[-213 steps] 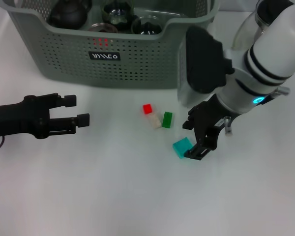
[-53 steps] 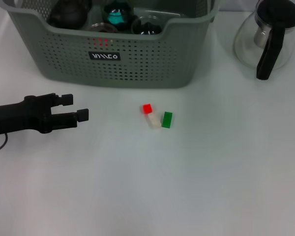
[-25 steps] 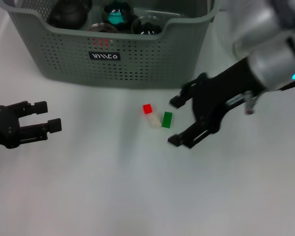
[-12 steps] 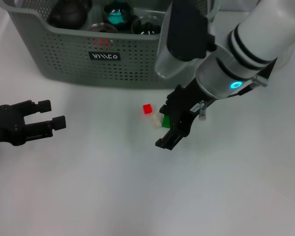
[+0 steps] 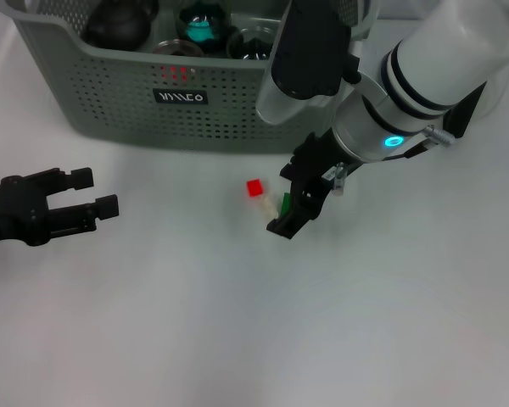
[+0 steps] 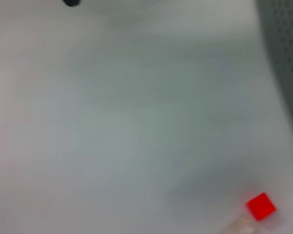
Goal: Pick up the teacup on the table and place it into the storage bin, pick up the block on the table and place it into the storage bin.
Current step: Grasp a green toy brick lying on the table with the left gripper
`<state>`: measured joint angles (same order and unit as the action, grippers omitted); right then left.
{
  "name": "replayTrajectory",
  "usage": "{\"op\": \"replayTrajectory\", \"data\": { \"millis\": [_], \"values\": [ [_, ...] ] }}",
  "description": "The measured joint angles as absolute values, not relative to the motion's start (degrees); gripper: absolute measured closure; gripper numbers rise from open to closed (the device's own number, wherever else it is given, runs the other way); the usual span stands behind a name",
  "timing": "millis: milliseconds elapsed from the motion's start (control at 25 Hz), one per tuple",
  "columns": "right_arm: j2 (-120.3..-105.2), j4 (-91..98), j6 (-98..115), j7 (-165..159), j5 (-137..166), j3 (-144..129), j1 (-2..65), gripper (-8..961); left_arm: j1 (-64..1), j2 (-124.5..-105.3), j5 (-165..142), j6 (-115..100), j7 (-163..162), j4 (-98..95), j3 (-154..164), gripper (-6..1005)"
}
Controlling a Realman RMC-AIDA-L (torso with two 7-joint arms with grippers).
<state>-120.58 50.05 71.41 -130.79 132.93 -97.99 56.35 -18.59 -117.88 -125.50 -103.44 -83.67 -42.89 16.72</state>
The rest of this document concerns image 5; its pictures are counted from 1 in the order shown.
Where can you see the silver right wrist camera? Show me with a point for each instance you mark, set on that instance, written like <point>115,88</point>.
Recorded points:
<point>305,55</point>

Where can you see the green toy brick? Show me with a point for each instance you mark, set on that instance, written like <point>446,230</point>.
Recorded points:
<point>285,203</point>

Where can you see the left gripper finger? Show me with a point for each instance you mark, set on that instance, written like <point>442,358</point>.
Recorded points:
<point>107,207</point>
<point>82,178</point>

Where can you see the dark clay teapot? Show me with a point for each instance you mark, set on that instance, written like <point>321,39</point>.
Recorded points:
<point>119,25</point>

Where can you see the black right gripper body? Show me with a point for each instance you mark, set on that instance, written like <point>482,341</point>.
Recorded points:
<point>316,165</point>

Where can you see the grey perforated storage bin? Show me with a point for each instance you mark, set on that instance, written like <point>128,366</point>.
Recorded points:
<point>152,118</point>

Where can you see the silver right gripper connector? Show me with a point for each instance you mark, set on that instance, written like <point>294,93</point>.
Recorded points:
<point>338,180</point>

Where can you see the teal toy brick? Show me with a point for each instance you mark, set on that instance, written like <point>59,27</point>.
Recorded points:
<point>199,30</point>

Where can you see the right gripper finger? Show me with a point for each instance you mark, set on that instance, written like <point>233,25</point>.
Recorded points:
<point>297,220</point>

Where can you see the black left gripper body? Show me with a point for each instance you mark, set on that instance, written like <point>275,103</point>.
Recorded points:
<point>17,212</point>

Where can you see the glass teacup black sleeve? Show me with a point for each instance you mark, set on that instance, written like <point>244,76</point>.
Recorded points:
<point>163,47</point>
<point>250,46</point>
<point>182,12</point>

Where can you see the white toy brick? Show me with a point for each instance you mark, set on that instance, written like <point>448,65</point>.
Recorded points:
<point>268,206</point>

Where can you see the small red toy brick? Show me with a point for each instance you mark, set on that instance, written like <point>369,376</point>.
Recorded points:
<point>254,187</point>

